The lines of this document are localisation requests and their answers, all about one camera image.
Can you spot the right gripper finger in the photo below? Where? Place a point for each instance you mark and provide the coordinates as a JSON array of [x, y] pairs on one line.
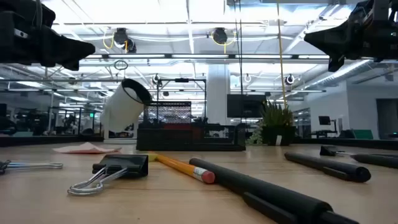
[[335, 63], [335, 40]]

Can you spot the pink sticky note pad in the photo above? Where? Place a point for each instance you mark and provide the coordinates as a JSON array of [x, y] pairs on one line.
[[84, 148]]

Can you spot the black pen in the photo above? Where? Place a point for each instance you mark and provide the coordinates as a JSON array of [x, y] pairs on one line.
[[326, 166], [264, 193], [379, 160]]

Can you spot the black binder clip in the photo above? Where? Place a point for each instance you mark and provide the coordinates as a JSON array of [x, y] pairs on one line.
[[124, 165]]

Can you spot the yellow-green eraser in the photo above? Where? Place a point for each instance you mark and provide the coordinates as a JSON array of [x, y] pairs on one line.
[[153, 157]]

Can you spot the yellow pencil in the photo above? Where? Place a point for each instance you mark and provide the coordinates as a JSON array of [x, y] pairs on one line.
[[183, 168]]

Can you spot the black mesh desk organizer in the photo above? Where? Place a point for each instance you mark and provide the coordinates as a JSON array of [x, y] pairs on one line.
[[186, 140]]

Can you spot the small black desk monitor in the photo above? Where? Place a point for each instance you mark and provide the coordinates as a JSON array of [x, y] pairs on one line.
[[325, 120]]

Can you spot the white desk lamp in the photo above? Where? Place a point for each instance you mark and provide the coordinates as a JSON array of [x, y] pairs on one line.
[[121, 109]]

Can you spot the potted green succulent plant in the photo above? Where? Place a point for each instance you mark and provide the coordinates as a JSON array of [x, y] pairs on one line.
[[276, 133]]

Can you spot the large black monitor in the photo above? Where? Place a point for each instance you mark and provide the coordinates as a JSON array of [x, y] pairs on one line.
[[245, 105]]

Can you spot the white building column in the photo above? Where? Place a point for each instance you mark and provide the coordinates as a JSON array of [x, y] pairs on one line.
[[217, 93]]

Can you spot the black metal frame stand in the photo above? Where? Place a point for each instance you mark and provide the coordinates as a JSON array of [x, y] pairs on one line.
[[182, 80]]

